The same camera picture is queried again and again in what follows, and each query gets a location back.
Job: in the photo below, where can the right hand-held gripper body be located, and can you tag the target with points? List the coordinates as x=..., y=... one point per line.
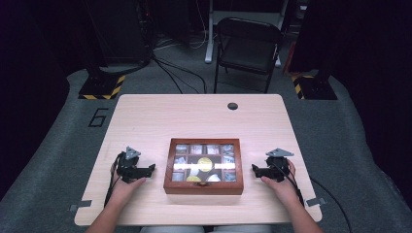
x=277, y=165

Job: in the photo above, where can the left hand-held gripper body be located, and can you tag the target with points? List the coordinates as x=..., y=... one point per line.
x=127, y=166

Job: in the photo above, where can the yellow coffee capsule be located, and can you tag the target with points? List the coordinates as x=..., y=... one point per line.
x=205, y=164
x=193, y=178

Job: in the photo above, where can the wooden box with glass lid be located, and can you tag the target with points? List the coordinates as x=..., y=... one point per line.
x=203, y=188

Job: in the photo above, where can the person's left hand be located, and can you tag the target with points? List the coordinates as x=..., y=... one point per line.
x=124, y=191

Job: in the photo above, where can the person's right hand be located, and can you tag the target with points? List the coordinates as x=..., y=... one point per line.
x=283, y=189

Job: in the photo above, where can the white coffee capsule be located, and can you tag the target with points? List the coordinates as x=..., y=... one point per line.
x=213, y=178

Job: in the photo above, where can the grey tape strip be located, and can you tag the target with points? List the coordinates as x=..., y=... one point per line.
x=315, y=202
x=81, y=205

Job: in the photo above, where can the black table grommet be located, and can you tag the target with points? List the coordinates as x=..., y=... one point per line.
x=232, y=106

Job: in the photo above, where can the black stand base hazard striped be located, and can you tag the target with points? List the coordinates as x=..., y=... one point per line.
x=315, y=88
x=100, y=87

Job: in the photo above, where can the black folding chair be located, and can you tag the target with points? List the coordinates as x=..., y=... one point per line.
x=247, y=51

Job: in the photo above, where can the dark equipment cabinet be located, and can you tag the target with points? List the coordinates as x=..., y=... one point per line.
x=120, y=29

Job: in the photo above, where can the white desk frame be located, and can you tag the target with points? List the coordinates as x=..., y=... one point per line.
x=210, y=39

